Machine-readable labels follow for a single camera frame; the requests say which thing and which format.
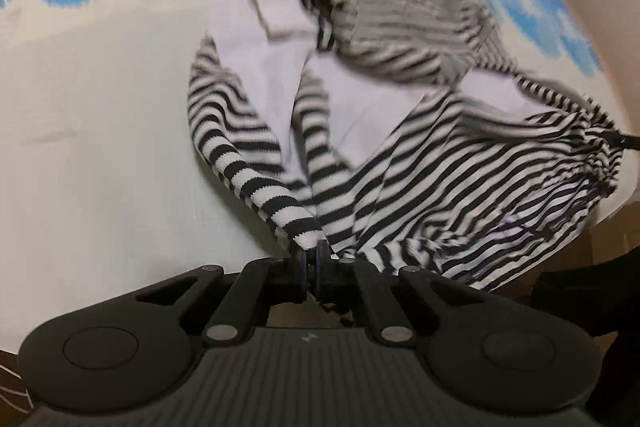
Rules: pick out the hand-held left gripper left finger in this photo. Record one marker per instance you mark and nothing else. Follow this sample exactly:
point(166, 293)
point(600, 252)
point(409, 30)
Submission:
point(265, 282)

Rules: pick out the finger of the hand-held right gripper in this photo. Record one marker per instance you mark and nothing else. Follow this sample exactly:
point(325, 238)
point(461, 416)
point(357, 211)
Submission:
point(622, 139)

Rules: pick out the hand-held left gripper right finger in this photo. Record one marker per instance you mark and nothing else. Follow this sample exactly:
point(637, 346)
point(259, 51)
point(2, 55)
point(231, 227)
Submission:
point(365, 287)

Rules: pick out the striped hooded baby garment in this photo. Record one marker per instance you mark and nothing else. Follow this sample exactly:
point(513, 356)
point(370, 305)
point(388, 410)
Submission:
point(400, 132)

